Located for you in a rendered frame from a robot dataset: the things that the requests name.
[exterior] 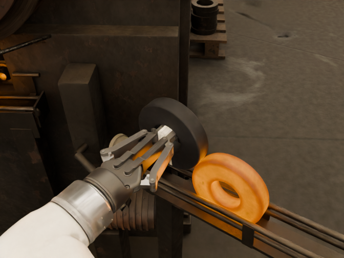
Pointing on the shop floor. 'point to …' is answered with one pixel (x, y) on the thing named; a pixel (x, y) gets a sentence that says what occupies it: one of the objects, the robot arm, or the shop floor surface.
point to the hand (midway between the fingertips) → (172, 128)
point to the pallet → (207, 28)
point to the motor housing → (118, 217)
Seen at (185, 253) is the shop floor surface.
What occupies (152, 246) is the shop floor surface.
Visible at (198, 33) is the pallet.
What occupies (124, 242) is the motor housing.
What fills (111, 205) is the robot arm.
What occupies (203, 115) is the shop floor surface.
